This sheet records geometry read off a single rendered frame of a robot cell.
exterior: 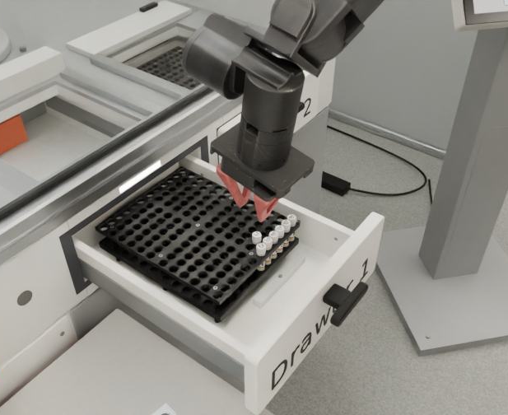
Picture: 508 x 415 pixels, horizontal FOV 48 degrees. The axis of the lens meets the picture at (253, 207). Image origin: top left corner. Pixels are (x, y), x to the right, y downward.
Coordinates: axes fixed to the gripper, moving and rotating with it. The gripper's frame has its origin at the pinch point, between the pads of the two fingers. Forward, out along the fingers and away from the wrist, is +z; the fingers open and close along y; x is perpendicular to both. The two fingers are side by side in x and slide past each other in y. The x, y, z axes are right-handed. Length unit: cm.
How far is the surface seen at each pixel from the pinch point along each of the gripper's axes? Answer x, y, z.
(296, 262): -6.2, -4.7, 13.0
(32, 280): 20.9, 17.6, 11.3
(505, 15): -80, -2, 4
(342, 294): -0.5, -14.1, 4.7
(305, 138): -44, 18, 27
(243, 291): 4.2, -3.2, 10.5
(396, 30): -162, 50, 65
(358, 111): -160, 55, 108
